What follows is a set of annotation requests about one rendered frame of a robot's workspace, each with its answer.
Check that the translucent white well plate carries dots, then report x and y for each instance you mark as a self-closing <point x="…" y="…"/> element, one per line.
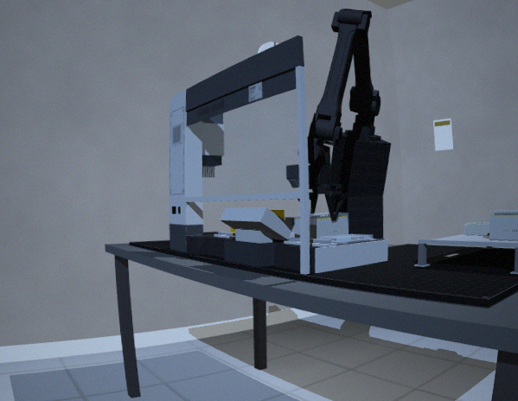
<point x="348" y="238"/>

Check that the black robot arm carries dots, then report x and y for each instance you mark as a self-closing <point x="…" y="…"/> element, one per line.
<point x="352" y="40"/>

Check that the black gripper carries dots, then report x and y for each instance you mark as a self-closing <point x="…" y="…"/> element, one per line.
<point x="329" y="195"/>

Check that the yellow open bin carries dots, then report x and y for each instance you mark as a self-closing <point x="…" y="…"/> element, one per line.
<point x="280" y="213"/>

